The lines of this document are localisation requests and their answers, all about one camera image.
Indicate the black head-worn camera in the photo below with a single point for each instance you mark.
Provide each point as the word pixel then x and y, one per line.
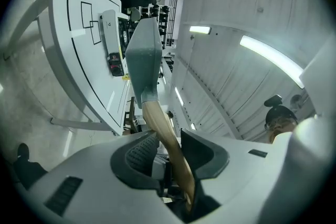
pixel 273 100

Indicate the long ceiling light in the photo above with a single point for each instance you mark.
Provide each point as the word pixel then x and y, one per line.
pixel 200 29
pixel 271 57
pixel 179 96

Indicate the black storage shelf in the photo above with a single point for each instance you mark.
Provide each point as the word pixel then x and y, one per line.
pixel 164 21

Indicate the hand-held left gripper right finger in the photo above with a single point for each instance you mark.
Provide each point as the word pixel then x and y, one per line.
pixel 207 157

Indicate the white table with black lines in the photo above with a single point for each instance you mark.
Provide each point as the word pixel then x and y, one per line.
pixel 78 60

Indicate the person's head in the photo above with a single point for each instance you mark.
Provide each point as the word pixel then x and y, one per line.
pixel 281 126

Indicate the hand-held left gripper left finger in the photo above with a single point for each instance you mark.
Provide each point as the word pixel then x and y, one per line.
pixel 136 154

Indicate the black box with red button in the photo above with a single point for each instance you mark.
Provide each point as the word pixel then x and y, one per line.
pixel 116 65

